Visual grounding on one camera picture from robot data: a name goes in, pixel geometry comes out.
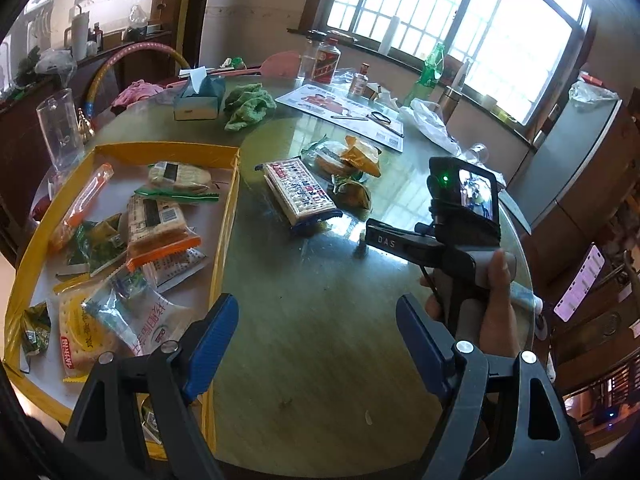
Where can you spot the clear packet of round cakes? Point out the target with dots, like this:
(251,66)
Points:
(327,157)

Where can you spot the pink cloth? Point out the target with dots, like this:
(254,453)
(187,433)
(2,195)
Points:
(137,92)

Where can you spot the clear glass pitcher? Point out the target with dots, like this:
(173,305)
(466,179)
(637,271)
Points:
(60,135)

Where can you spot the green and yellow cake packet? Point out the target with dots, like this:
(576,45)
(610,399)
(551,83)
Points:
(352,192)

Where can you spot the clear drinking glass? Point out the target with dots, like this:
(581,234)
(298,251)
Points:
(477,152)

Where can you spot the teal tissue box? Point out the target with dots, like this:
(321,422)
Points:
(200,102)

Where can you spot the yellow round cracker packet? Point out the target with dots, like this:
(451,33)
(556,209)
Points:
(75,330)

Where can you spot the clear packet with blue print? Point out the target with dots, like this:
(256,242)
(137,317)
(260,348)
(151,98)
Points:
(145,320)

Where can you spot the dark red cloth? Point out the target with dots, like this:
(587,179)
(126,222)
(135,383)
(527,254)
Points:
(41,208)

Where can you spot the pink and yellow hula hoop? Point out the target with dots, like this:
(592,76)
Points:
(145,48)

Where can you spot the black pen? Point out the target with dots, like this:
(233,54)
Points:
(350,117)

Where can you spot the long orange snack packet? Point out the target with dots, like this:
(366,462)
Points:
(82,202)

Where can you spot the white plastic bag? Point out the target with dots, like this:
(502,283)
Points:
(52,62)

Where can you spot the yellow-edged white tray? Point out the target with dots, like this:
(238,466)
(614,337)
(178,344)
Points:
(220,220)

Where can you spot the white packet with blue print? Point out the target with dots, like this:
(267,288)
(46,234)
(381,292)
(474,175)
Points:
(177,266)

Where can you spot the white thermos mug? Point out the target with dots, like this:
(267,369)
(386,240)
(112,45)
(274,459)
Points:
(79,35)

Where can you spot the clear glass jar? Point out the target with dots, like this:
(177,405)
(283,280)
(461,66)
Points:
(306,57)

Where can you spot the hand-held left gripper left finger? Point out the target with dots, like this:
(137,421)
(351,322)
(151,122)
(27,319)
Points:
(210,345)

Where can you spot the white liquor bottle red label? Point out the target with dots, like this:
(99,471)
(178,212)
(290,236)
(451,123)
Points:
(326,62)

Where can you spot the white paper roll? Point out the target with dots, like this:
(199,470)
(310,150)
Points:
(390,35)

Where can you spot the green glass bottle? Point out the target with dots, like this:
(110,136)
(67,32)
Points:
(430,72)

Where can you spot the barred window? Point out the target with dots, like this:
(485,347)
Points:
(450,15)

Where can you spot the printed placemat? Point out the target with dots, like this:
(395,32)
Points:
(325,105)

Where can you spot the steel thermos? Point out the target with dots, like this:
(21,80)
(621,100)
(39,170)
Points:
(450,105)

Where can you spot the grey refrigerator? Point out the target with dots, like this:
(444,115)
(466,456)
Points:
(575,160)

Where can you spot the long red and blue packet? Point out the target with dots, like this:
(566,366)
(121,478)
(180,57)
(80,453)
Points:
(300,192)

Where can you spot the small bottle with red cap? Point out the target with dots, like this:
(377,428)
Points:
(359,82)

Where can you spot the person's right hand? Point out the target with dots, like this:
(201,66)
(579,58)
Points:
(500,310)

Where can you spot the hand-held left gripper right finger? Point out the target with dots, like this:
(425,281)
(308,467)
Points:
(425,345)

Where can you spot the green cloth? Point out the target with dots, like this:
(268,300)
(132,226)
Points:
(247,105)

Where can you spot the pink hand fan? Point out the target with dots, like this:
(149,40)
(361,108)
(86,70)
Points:
(282,64)

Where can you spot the orange-edged cracker packet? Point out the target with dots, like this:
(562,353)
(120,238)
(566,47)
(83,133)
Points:
(155,225)

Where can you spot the green-edged rice cracker packet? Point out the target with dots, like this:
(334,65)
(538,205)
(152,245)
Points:
(180,177)

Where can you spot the crumpled clear plastic bag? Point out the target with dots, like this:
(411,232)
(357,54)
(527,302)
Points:
(430,120)

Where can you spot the orange and yellow snack packet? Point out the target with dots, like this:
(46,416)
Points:
(362,157)

